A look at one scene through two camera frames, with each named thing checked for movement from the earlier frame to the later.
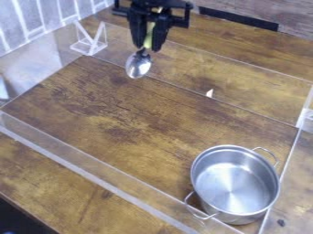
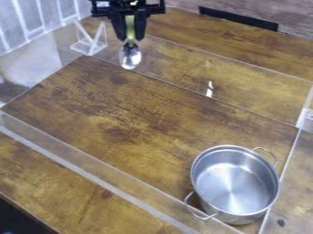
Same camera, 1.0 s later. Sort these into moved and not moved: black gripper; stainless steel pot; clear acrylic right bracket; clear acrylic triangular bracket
Moved: black gripper
Not moved: clear acrylic right bracket; stainless steel pot; clear acrylic triangular bracket
